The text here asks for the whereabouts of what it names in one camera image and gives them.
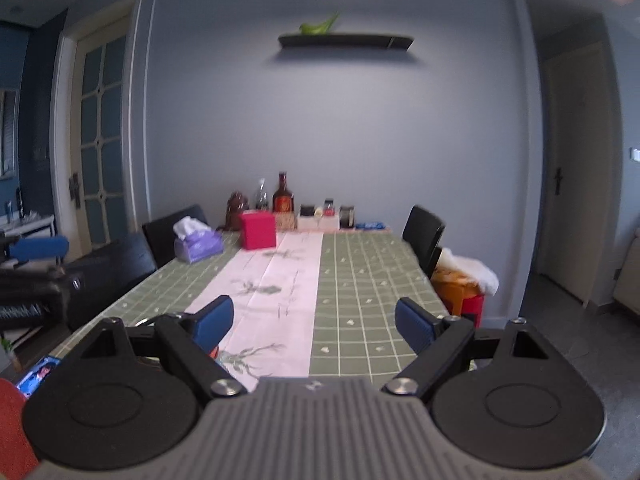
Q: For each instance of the red label jar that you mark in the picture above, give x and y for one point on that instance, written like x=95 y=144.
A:
x=328 y=208

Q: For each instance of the clear plastic bottle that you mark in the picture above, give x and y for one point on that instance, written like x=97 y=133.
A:
x=262 y=197

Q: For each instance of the smartphone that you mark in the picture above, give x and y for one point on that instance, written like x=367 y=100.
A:
x=37 y=375

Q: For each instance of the white cloth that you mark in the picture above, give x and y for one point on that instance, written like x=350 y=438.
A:
x=470 y=270

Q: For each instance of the green ornament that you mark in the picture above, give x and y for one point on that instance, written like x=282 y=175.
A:
x=317 y=27

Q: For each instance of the woven basket box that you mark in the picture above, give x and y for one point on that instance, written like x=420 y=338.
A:
x=286 y=221

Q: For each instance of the black wall shelf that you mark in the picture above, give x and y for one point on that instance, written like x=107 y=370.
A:
x=345 y=41

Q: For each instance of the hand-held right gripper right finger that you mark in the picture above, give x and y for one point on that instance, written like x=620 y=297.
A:
x=412 y=325

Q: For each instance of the dark glass jar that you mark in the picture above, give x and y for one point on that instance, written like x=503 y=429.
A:
x=347 y=217

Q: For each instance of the black chair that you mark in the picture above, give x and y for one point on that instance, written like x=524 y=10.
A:
x=110 y=280
x=420 y=237
x=165 y=235

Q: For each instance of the brown teapot ornament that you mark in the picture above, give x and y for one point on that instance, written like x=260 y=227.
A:
x=236 y=212

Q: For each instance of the green checked tablecloth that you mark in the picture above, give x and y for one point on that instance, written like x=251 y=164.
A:
x=370 y=280

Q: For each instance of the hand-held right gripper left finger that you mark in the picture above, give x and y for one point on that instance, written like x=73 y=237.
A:
x=215 y=320

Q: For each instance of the glass panel door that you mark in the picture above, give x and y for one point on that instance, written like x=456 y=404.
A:
x=102 y=110

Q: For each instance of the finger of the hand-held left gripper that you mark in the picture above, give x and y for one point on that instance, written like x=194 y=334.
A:
x=70 y=287
x=40 y=249

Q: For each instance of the dark jar black lid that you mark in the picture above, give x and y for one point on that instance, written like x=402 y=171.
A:
x=307 y=210

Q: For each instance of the orange stool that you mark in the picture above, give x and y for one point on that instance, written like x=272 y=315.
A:
x=457 y=300

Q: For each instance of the pink box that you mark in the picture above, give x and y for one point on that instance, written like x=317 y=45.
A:
x=257 y=232

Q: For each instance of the purple tissue pack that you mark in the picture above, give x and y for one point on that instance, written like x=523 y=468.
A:
x=200 y=247

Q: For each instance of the white storage box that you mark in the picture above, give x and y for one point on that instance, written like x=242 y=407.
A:
x=320 y=223

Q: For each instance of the blue packet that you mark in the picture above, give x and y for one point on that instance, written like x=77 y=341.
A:
x=371 y=225

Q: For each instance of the red textured cloth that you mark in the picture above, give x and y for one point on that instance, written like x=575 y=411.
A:
x=15 y=435

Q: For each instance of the cream door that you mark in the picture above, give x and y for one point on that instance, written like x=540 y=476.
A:
x=585 y=185

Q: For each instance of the brown liquor bottle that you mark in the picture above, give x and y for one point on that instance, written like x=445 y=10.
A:
x=283 y=197

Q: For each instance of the white side table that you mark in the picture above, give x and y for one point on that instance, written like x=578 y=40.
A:
x=30 y=225

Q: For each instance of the white printed table runner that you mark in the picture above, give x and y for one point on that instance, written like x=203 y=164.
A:
x=285 y=285

